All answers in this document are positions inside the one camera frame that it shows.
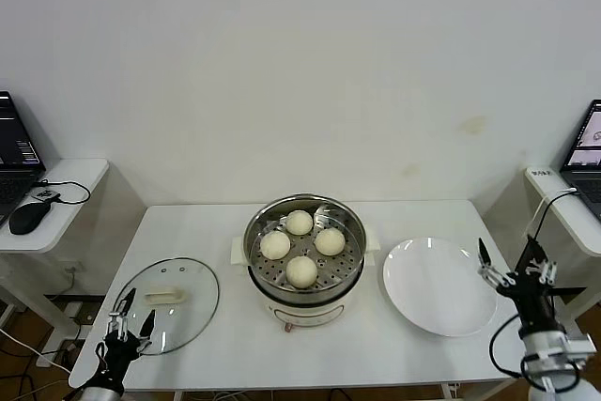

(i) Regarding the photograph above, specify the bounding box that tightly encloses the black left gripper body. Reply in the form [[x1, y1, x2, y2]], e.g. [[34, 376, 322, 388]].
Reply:
[[95, 330, 143, 392]]

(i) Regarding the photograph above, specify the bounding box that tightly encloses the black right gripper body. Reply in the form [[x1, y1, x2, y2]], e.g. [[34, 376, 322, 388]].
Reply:
[[498, 268, 563, 335]]

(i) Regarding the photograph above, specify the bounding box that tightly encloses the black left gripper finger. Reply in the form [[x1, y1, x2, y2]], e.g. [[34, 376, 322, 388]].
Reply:
[[136, 309, 157, 348], [108, 286, 138, 342]]

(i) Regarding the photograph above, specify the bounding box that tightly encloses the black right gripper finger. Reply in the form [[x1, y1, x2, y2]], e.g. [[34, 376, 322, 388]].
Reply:
[[476, 237, 513, 288], [525, 234, 559, 285]]

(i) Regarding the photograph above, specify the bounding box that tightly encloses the round glass pot lid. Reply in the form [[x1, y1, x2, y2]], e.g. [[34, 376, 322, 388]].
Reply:
[[112, 256, 221, 356]]

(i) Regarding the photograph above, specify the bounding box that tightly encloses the white steamed baozi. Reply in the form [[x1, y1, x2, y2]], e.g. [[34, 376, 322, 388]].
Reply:
[[313, 227, 347, 256], [285, 255, 319, 290], [259, 230, 292, 261], [285, 209, 315, 237]]

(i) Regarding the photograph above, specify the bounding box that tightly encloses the stainless steel steamer basket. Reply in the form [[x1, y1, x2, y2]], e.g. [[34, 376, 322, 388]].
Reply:
[[243, 193, 368, 301]]

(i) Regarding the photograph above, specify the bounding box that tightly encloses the white side table with label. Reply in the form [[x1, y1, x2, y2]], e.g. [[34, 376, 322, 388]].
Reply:
[[524, 166, 601, 359]]

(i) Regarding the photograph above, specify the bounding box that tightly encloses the white floor power strip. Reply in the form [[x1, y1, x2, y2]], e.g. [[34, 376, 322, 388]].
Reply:
[[65, 301, 95, 341]]

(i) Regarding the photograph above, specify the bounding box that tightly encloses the round white plate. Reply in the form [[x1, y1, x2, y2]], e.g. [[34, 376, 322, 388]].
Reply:
[[382, 237, 498, 338]]

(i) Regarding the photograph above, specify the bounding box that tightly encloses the grey laptop with light screen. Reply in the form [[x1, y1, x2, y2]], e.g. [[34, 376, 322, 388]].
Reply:
[[561, 100, 601, 222]]

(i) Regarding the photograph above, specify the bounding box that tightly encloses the black computer mouse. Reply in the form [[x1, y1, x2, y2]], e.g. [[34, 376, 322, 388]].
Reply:
[[8, 201, 53, 236]]

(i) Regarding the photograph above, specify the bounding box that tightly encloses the small black usb hub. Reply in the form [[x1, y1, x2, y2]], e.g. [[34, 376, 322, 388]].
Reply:
[[31, 187, 62, 204]]

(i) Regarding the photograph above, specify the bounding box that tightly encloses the white side table with mouse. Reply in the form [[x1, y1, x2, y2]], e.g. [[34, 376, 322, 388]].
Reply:
[[0, 158, 113, 367]]

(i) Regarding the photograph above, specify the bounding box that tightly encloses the cream electric cooking pot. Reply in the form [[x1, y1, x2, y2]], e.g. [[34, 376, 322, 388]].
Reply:
[[230, 226, 381, 332]]

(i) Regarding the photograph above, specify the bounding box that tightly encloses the black laptop with dark screen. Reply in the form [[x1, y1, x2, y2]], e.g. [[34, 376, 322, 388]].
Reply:
[[0, 90, 48, 228]]

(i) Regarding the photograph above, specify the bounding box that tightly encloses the white laptop cable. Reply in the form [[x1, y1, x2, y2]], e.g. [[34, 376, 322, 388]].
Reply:
[[524, 194, 550, 238]]

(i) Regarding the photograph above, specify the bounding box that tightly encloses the black cable with inline adapter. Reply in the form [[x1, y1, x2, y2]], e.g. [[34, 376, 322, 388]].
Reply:
[[521, 188, 579, 256]]

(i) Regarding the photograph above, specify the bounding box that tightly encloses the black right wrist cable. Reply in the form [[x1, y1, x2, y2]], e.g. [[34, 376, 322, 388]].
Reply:
[[489, 314, 527, 379]]

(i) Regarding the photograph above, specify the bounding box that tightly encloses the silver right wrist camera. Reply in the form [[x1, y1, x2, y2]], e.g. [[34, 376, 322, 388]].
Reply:
[[565, 332, 598, 360]]

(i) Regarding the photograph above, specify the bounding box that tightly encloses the white floor cable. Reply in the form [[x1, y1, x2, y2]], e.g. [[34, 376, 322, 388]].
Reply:
[[0, 328, 76, 372]]

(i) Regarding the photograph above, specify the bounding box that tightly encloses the thin black hub cable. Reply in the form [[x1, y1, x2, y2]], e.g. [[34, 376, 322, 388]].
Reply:
[[32, 178, 94, 206]]

